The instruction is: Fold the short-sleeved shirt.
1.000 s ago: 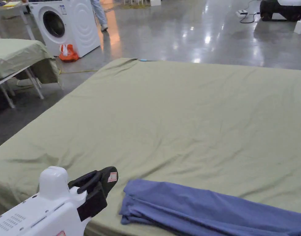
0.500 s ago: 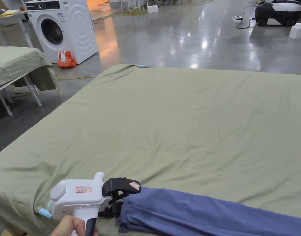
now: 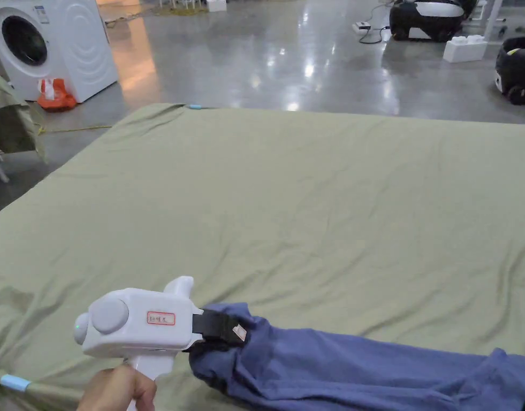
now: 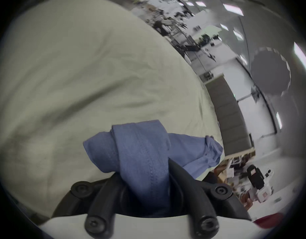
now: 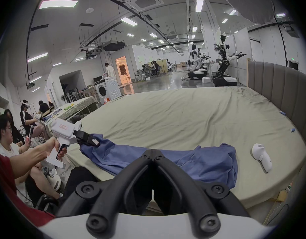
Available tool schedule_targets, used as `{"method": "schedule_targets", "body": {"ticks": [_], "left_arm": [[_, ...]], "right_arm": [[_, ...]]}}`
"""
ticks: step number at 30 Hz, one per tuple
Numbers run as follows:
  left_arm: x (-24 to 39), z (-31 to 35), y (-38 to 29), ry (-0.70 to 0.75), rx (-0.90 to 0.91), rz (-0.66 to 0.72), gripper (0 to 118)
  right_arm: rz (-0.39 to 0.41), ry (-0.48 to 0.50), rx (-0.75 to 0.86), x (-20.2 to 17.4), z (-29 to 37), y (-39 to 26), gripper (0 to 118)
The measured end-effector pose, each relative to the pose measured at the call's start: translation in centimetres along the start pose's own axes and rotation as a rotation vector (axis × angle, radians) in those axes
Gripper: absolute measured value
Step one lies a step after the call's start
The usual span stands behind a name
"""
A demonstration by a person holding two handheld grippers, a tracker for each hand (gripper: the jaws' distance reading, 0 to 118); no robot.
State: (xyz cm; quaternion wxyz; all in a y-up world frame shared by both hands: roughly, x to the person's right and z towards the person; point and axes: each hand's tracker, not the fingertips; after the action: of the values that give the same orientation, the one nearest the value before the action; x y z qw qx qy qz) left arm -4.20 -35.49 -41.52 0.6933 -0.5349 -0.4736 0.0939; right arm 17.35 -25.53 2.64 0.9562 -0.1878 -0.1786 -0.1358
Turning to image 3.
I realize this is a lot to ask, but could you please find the person's left hand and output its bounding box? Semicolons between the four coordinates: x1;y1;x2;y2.
75;365;157;411

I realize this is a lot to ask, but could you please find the white washing machine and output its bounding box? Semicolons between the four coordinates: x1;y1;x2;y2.
0;0;119;104

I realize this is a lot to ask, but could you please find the yellow cable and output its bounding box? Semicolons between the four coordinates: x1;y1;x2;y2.
34;123;113;134

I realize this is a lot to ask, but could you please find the white power strip with cable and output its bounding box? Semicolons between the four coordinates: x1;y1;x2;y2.
352;20;392;44

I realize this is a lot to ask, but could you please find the dark blue shirt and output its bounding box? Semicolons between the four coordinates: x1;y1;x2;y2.
188;302;525;411

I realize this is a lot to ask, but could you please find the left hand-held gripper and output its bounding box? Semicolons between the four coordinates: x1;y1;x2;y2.
74;276;248;383

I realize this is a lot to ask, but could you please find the chair draped with green cloth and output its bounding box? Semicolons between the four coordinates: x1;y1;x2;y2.
0;71;48;184

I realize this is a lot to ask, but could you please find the orange and white bag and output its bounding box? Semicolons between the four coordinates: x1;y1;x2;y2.
37;77;78;112

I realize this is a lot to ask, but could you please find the bed with pale green sheet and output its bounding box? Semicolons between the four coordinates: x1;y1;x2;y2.
0;102;525;411

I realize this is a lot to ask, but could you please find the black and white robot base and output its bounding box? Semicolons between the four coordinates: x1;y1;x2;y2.
493;36;525;106
389;0;477;43

